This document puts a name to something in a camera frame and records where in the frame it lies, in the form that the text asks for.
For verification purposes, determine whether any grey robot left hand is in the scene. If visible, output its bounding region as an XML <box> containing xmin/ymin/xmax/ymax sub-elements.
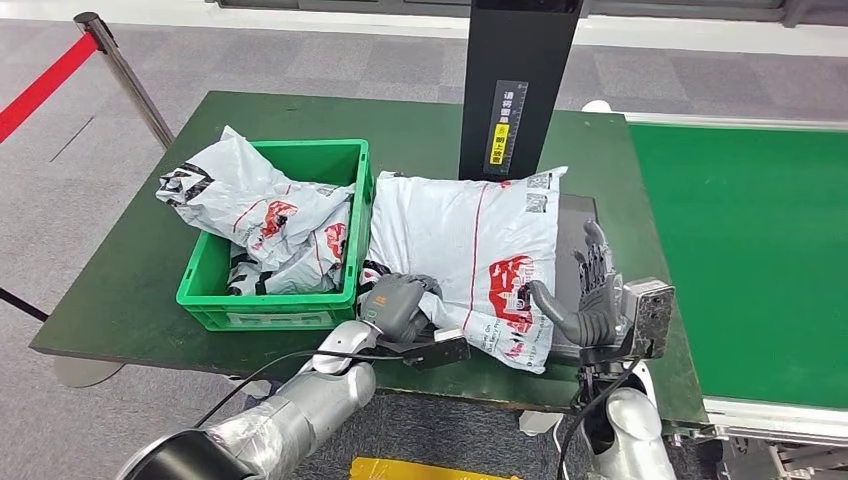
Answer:
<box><xmin>360</xmin><ymin>272</ymin><xmax>444</xmax><ymax>346</ymax></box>

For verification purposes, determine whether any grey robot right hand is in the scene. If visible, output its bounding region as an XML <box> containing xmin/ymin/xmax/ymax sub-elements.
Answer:
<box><xmin>527</xmin><ymin>220</ymin><xmax>627</xmax><ymax>350</ymax></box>

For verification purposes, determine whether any grey poly mailer parcel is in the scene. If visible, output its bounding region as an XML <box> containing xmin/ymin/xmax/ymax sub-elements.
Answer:
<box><xmin>226</xmin><ymin>198</ymin><xmax>352</xmax><ymax>298</ymax></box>
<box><xmin>155</xmin><ymin>125</ymin><xmax>356</xmax><ymax>260</ymax></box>
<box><xmin>359</xmin><ymin>165</ymin><xmax>570</xmax><ymax>376</ymax></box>

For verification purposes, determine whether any green conveyor belt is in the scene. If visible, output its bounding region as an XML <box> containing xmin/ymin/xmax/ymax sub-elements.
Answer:
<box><xmin>627</xmin><ymin>124</ymin><xmax>848</xmax><ymax>410</ymax></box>

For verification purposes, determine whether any black barrier belt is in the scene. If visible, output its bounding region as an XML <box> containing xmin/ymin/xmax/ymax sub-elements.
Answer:
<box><xmin>0</xmin><ymin>286</ymin><xmax>51</xmax><ymax>324</ymax></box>

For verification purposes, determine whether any red barrier belt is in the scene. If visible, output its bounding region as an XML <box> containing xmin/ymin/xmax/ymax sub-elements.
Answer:
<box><xmin>0</xmin><ymin>33</ymin><xmax>101</xmax><ymax>145</ymax></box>

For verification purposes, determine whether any white crate label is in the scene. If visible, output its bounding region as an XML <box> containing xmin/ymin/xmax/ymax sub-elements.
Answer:
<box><xmin>226</xmin><ymin>311</ymin><xmax>336</xmax><ymax>329</ymax></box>

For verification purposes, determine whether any white table foot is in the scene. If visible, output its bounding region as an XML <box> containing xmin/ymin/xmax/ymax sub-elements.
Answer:
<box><xmin>228</xmin><ymin>377</ymin><xmax>273</xmax><ymax>399</ymax></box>
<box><xmin>518</xmin><ymin>410</ymin><xmax>564</xmax><ymax>437</ymax></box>

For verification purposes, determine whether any green plastic crate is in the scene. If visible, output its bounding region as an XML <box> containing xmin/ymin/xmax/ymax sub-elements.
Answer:
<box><xmin>175</xmin><ymin>139</ymin><xmax>375</xmax><ymax>333</ymax></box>

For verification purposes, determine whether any ruler label with yellow patch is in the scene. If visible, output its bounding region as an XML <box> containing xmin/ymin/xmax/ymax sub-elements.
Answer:
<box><xmin>488</xmin><ymin>80</ymin><xmax>530</xmax><ymax>177</ymax></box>

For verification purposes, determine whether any black scanner column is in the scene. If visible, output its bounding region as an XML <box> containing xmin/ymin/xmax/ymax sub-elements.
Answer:
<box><xmin>458</xmin><ymin>0</ymin><xmax>584</xmax><ymax>183</ymax></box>

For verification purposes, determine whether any grey round floor plate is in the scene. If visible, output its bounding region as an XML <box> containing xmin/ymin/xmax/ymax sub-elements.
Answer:
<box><xmin>52</xmin><ymin>357</ymin><xmax>125</xmax><ymax>390</ymax></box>

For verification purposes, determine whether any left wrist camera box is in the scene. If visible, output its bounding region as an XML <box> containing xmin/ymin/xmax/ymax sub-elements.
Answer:
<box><xmin>377</xmin><ymin>327</ymin><xmax>472</xmax><ymax>372</ymax></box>

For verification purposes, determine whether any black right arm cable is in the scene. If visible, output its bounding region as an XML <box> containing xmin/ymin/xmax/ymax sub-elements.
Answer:
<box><xmin>556</xmin><ymin>357</ymin><xmax>645</xmax><ymax>480</ymax></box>

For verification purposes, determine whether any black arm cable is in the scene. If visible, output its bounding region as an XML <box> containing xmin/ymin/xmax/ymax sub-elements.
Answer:
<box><xmin>556</xmin><ymin>357</ymin><xmax>645</xmax><ymax>480</ymax></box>
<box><xmin>192</xmin><ymin>349</ymin><xmax>407</xmax><ymax>430</ymax></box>

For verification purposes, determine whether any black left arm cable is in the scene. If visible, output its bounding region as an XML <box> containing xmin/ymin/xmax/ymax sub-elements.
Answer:
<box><xmin>192</xmin><ymin>349</ymin><xmax>407</xmax><ymax>430</ymax></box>

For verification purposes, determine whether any aluminium conveyor frame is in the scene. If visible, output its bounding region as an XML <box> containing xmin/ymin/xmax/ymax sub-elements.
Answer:
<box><xmin>665</xmin><ymin>396</ymin><xmax>848</xmax><ymax>480</ymax></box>

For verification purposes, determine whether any silver conveyor edge rail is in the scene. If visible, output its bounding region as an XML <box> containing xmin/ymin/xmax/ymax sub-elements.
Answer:
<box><xmin>621</xmin><ymin>112</ymin><xmax>848</xmax><ymax>132</ymax></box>

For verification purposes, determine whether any silver stanchion post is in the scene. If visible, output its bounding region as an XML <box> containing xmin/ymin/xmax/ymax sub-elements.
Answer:
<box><xmin>72</xmin><ymin>11</ymin><xmax>176</xmax><ymax>150</ymax></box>

